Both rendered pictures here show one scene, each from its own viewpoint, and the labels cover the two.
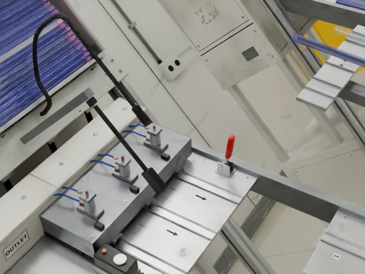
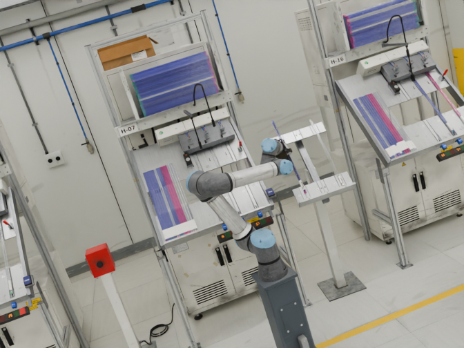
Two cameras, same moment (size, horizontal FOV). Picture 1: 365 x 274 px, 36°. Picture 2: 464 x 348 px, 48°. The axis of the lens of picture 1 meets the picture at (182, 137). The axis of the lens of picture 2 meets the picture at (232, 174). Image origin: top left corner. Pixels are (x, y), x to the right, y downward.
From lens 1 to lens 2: 2.29 m
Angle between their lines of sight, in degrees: 31
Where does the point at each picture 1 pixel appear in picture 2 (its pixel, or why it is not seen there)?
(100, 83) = (219, 100)
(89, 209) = (189, 141)
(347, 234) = (252, 187)
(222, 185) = (235, 153)
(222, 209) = (228, 160)
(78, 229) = (184, 145)
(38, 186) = (181, 126)
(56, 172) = (189, 124)
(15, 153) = (179, 114)
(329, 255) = (242, 189)
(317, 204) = not seen: hidden behind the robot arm
